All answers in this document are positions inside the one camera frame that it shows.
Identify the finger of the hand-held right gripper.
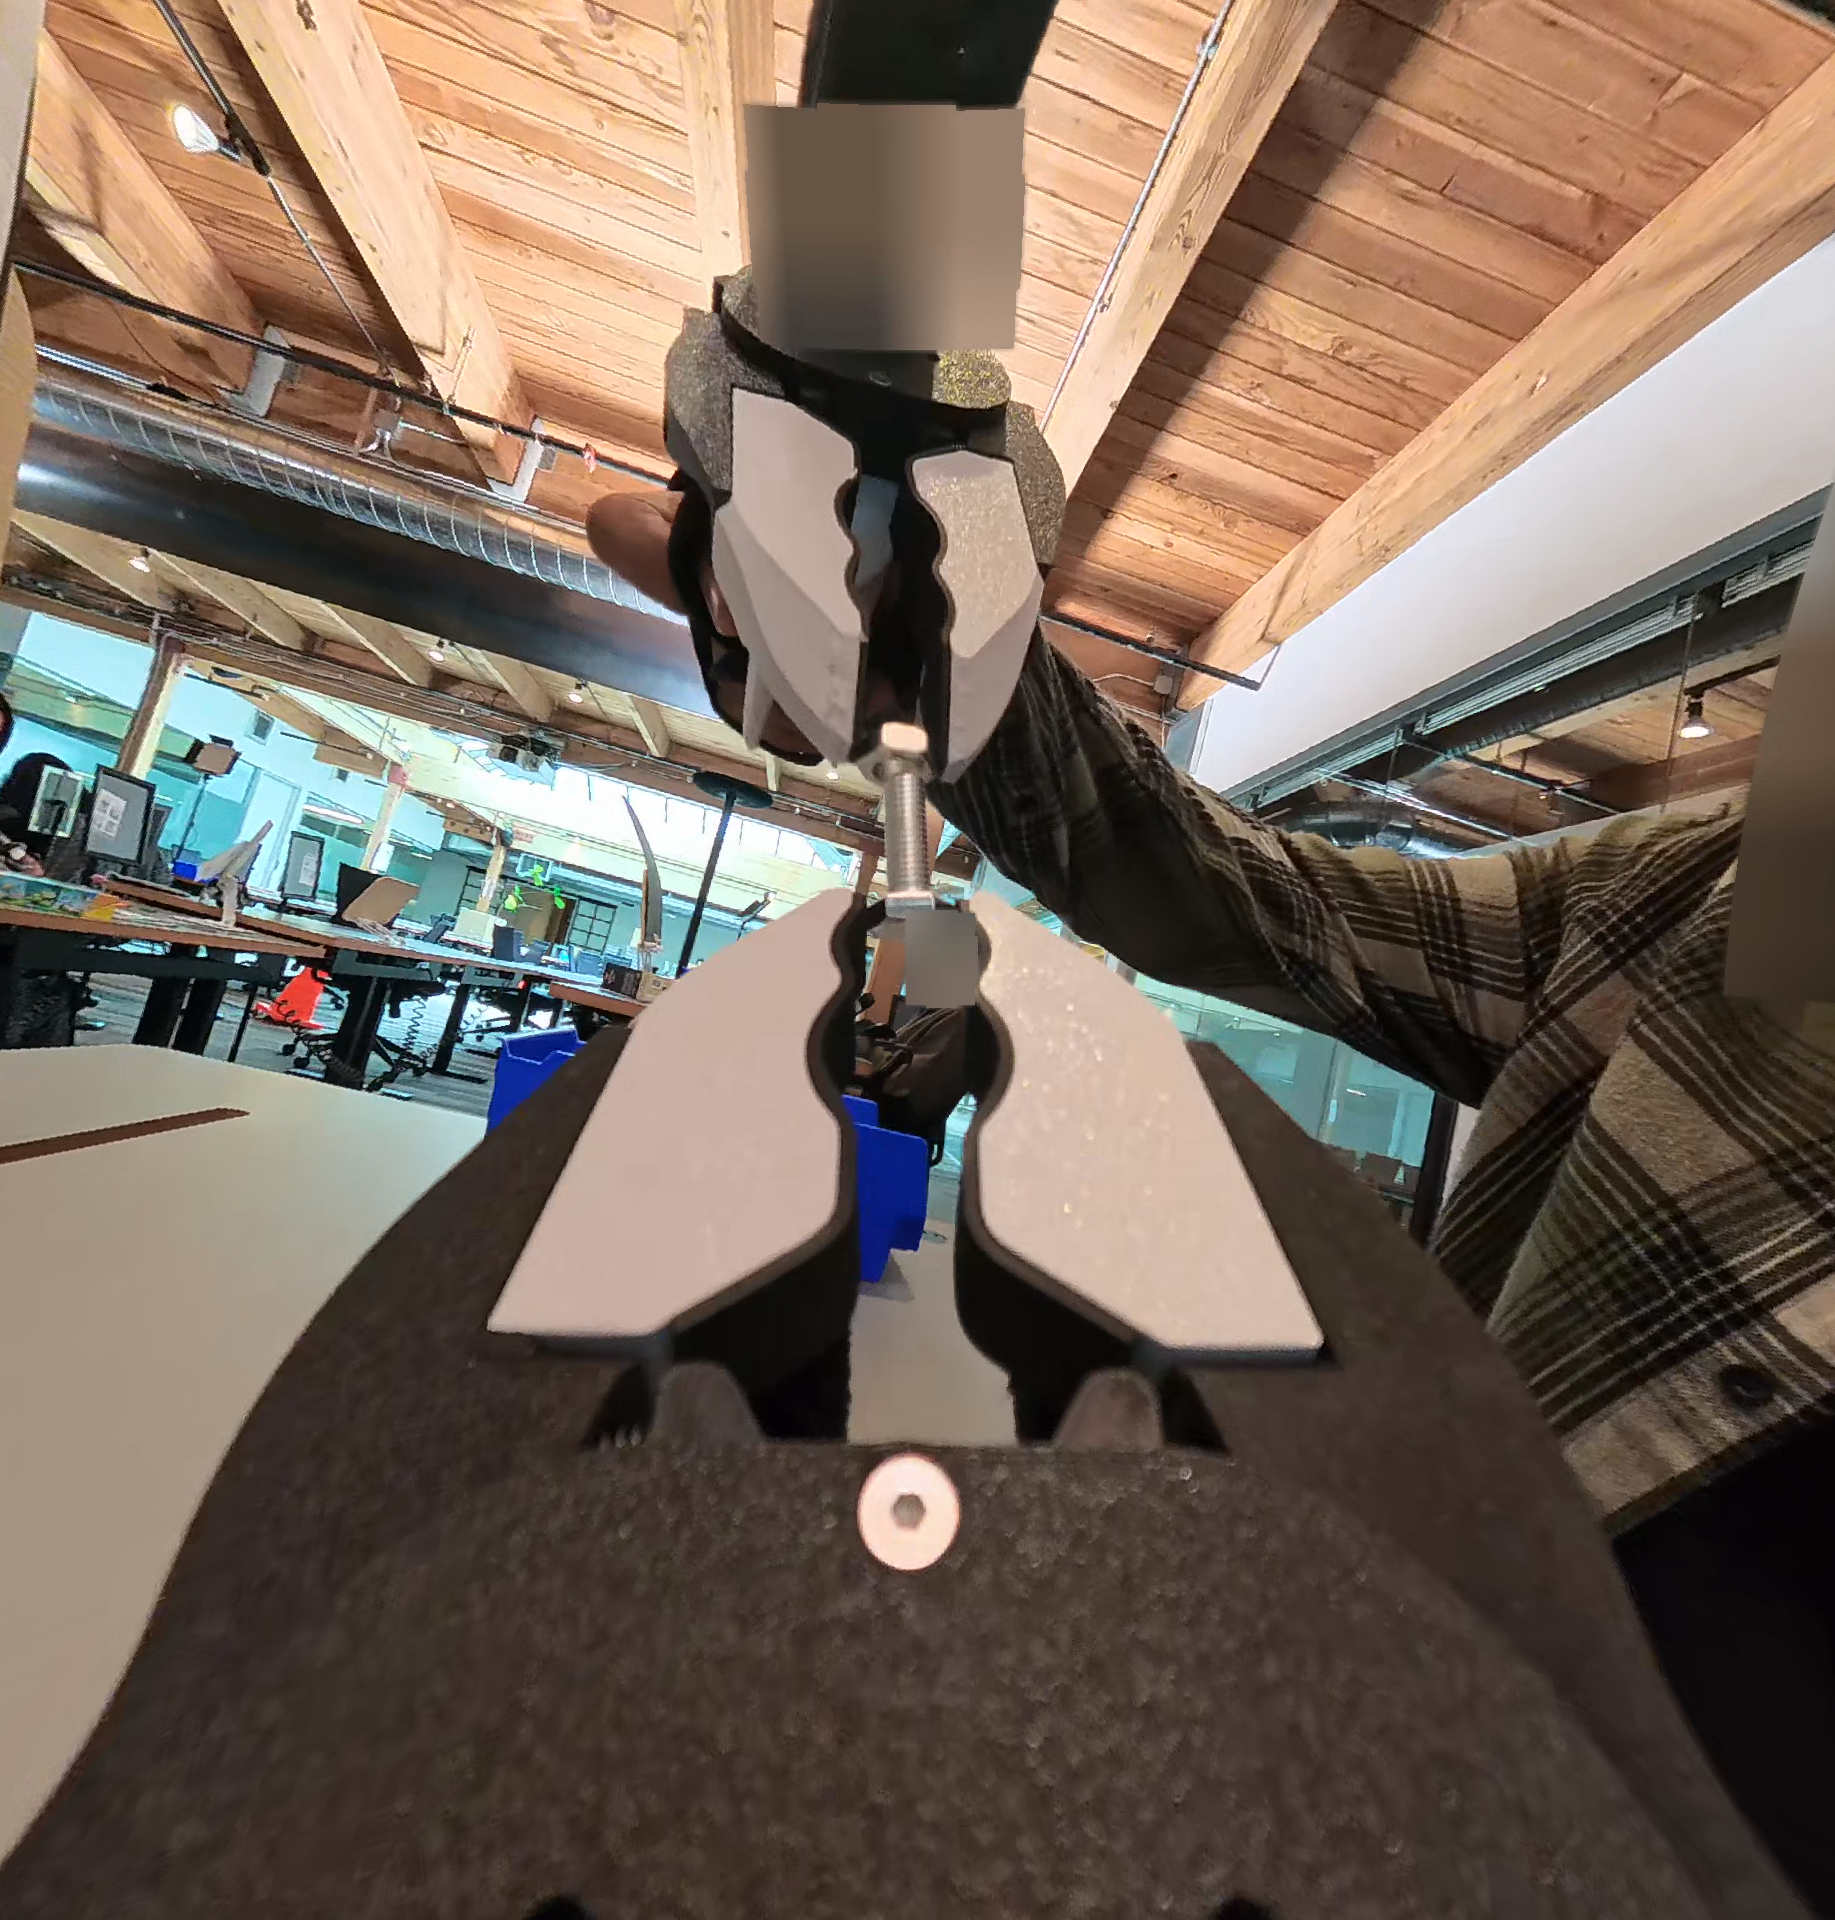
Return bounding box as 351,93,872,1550
907,449,1048,785
706,384,867,767

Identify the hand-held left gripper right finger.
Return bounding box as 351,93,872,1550
953,892,1327,1373

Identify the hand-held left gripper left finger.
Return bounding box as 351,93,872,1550
489,886,877,1365

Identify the blue plastic bin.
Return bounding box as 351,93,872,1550
489,1026,935,1285

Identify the silver hex bolt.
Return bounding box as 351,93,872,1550
864,721,935,901

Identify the person's right forearm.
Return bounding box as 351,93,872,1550
932,630,1744,1112

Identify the person's right hand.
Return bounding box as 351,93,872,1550
587,492,745,668

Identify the black floor lamp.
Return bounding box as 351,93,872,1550
691,771,775,976

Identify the wooden office desk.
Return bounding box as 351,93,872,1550
0,892,455,1055

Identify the person's plaid shirt torso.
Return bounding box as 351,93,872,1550
1433,809,1835,1520

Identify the black computer monitor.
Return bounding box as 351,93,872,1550
92,767,157,880

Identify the silver air duct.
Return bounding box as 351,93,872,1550
23,366,681,632

